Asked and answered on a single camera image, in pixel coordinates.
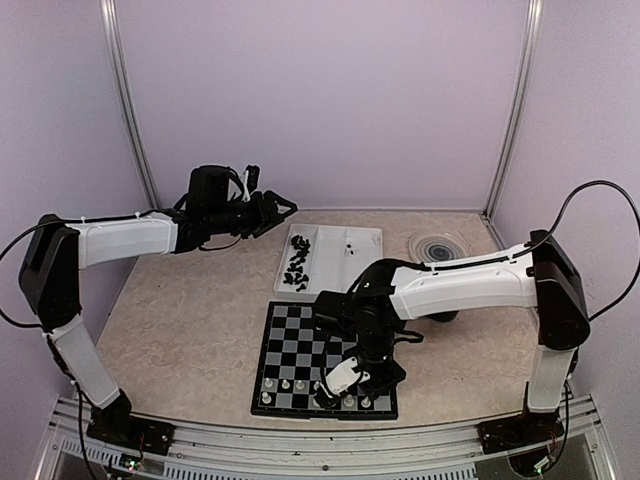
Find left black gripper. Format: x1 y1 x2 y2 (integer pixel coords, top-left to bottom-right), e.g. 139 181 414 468
207 189 297 239

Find black and silver chessboard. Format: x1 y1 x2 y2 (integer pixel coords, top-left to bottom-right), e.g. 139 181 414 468
250 301 398 421

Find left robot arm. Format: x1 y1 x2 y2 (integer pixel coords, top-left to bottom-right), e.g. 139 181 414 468
18 165 298 445

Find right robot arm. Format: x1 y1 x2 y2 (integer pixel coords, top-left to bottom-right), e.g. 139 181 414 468
312 230 590 444

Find white plastic divided tray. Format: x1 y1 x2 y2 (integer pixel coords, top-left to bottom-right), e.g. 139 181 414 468
273 224 383 302

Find dark green mug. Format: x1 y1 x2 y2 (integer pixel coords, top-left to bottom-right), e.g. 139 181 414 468
428 311 458 323

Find white plate with rings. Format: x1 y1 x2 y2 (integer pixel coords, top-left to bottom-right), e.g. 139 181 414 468
408 230 471 263

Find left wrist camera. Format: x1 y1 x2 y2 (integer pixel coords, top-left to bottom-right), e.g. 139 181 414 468
242 165 260 202

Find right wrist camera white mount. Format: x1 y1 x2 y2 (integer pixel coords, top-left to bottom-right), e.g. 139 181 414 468
313 357 368 409

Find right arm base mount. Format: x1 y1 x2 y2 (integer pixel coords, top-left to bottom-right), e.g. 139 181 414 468
477 418 564 455

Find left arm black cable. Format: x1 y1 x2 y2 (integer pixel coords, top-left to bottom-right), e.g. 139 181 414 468
0 222 56 329

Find left aluminium frame post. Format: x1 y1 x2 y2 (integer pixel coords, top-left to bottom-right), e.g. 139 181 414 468
99 0 160 208

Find aluminium frame post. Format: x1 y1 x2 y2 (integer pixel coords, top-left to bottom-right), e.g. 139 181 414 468
99 0 160 208
483 0 544 223

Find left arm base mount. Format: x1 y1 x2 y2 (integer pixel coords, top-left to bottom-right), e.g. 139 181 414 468
86 417 175 456

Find right aluminium frame post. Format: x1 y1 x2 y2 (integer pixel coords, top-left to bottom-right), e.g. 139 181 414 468
483 0 544 223

